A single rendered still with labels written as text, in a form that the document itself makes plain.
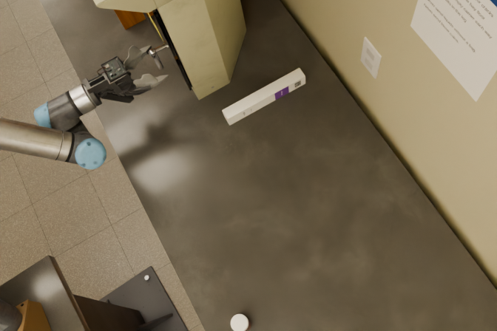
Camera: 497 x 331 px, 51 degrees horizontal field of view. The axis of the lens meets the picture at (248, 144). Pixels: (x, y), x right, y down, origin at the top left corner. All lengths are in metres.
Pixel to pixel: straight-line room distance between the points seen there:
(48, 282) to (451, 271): 1.09
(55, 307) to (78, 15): 0.96
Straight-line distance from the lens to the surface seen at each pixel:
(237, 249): 1.48
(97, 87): 1.45
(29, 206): 2.82
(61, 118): 1.47
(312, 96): 1.61
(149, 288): 2.49
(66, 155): 1.36
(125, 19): 1.82
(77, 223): 2.69
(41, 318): 1.59
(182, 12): 1.30
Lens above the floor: 2.38
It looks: 67 degrees down
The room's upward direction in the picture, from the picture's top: 17 degrees counter-clockwise
